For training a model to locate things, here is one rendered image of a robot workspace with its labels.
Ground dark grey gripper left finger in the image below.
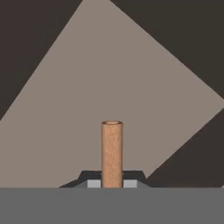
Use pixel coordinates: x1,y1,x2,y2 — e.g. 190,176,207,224
59,171,103,189

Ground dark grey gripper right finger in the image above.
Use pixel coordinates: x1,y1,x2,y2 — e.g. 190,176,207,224
122,171,151,189

